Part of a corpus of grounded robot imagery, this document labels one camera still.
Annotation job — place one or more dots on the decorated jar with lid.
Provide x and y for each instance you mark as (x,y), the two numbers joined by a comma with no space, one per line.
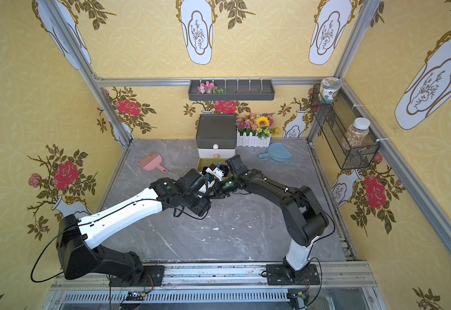
(329,88)

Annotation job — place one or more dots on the yellow bottom drawer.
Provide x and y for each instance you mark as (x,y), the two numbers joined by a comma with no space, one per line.
(203,163)

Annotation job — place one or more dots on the black wire wall basket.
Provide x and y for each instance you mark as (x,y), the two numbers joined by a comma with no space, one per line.
(335,119)

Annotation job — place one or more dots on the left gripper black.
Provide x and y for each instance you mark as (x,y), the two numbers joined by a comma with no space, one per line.
(205,185)

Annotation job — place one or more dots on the flower pot white fence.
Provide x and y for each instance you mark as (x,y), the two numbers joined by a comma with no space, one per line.
(255,130)

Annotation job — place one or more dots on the aluminium front rail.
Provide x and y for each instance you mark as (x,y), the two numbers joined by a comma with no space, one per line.
(207,275)

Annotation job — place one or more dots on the three-drawer storage cabinet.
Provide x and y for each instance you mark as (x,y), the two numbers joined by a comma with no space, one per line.
(217,126)

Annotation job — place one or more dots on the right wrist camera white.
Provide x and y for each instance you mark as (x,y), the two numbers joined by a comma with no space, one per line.
(236,166)

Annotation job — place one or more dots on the light blue dustpan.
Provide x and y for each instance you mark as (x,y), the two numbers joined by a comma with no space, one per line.
(277,152)

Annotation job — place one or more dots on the white drawer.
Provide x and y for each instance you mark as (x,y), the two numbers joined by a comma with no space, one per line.
(216,153)

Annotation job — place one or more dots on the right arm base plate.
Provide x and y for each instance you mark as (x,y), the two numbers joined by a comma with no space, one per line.
(293,274)

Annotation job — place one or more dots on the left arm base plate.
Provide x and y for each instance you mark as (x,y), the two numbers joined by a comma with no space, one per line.
(145,276)

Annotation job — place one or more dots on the small circuit board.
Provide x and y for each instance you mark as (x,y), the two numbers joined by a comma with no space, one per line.
(135,296)

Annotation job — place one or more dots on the clear jar white lid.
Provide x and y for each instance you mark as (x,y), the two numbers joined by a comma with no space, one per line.
(356,133)

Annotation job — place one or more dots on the small pink flowers on shelf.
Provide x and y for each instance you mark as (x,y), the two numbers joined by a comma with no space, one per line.
(209,88)

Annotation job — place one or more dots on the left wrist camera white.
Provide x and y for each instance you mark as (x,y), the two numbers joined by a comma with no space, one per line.
(219,171)

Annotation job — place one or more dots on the pink small dustpan brush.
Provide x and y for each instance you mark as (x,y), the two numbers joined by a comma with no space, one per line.
(151,162)

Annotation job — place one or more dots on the grey top drawer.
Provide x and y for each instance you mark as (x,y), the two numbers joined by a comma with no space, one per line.
(209,143)

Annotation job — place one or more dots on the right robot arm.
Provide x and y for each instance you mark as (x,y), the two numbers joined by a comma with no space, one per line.
(305,220)

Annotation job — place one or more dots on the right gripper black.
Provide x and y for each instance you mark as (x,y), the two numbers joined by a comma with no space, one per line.
(229,184)

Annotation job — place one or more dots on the grey wall shelf tray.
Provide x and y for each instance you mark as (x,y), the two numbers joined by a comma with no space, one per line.
(238,89)

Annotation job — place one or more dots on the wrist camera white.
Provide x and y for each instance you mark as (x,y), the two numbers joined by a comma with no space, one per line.
(236,166)
(219,171)

